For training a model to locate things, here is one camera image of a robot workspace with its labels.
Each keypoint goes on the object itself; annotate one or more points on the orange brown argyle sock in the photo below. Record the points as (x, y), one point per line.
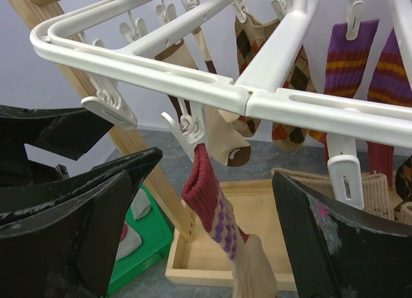
(250, 37)

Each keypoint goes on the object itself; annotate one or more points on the white hanger clip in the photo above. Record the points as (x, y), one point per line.
(193, 130)
(344, 170)

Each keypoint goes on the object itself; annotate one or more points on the beige sock maroon purple stripes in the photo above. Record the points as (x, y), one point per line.
(251, 271)

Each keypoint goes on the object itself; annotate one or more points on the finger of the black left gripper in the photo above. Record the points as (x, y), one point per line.
(69, 132)
(17, 201)

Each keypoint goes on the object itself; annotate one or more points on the cream brown striped sock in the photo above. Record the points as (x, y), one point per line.
(226, 145)

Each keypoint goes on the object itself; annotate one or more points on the green plastic tray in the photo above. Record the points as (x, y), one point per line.
(156, 242)

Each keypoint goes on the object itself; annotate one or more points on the brown argyle sock left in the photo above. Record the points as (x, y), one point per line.
(373, 191)

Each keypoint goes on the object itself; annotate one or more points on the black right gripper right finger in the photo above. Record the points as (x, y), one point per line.
(336, 250)

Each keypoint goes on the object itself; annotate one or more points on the white hanger clip corner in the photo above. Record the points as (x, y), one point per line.
(108, 103)

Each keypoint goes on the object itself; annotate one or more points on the purple striped sock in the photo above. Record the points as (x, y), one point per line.
(346, 60)
(389, 85)

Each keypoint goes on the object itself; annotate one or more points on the white plastic clip hanger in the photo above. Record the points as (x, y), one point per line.
(258, 92)

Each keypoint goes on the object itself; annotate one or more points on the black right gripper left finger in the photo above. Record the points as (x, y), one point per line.
(68, 250)

